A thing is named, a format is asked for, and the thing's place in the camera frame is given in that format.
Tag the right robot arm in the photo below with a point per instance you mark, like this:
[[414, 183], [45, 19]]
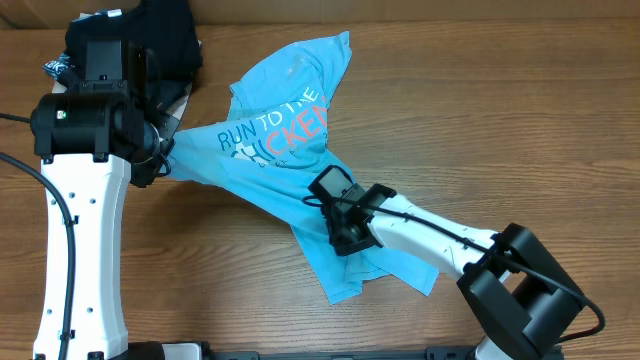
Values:
[[522, 297]]

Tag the beige folded garment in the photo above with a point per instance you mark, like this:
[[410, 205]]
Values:
[[174, 98]]

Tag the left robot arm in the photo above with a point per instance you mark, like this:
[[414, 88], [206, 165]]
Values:
[[94, 142]]

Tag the black folded shirt on pile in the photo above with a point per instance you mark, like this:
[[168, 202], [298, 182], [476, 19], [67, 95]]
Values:
[[166, 27]]

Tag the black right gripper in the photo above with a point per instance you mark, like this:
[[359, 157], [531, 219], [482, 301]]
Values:
[[342, 247]]

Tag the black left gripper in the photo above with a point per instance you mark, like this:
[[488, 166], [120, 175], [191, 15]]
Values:
[[145, 175]]

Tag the light blue printed t-shirt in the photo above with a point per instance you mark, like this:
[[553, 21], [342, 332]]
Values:
[[274, 143]]

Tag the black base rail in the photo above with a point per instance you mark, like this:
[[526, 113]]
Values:
[[202, 351]]

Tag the dark patterned folded garment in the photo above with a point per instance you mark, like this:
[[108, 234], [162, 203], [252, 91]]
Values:
[[66, 76]]

